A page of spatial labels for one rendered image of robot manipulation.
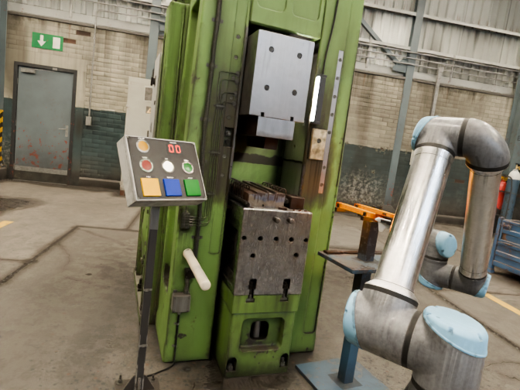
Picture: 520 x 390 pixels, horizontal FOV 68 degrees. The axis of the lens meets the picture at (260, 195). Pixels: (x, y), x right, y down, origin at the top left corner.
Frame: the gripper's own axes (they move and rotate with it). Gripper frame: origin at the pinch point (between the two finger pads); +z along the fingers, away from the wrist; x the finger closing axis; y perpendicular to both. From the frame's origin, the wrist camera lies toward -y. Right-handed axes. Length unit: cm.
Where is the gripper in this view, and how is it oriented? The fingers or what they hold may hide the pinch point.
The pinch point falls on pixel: (382, 218)
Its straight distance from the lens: 185.7
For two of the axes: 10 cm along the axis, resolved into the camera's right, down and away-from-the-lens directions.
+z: -4.0, -1.7, 9.0
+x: 9.1, 0.6, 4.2
